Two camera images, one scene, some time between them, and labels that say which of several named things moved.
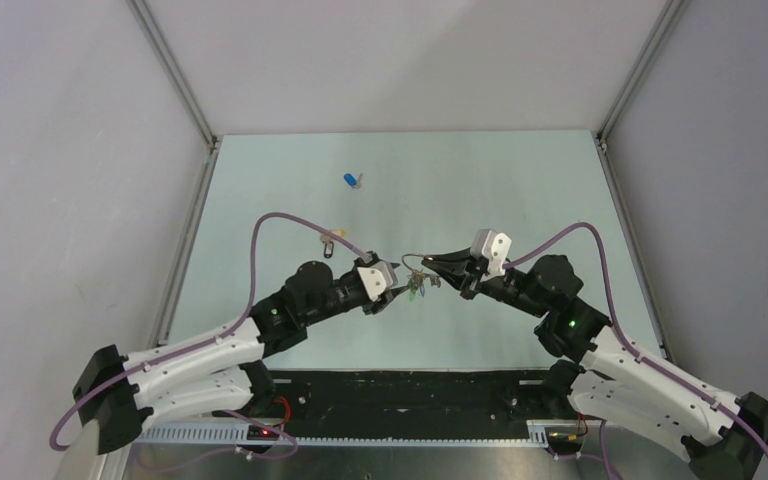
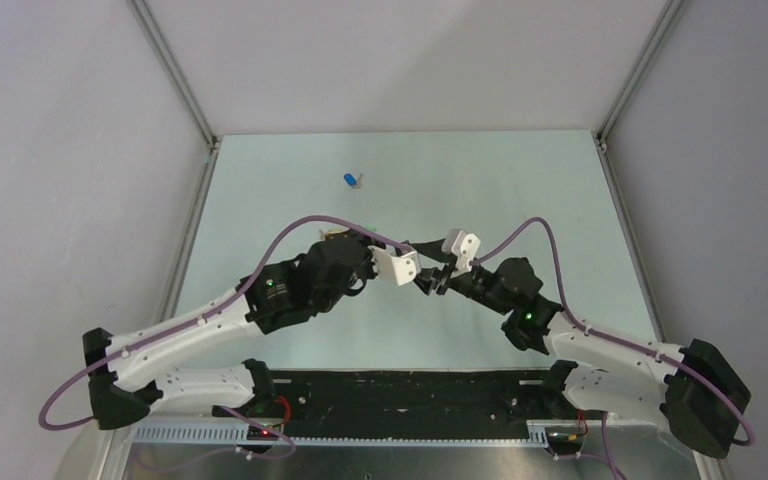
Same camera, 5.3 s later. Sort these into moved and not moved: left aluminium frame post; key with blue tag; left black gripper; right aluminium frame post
Moved: left black gripper
Not moved: right aluminium frame post; key with blue tag; left aluminium frame post
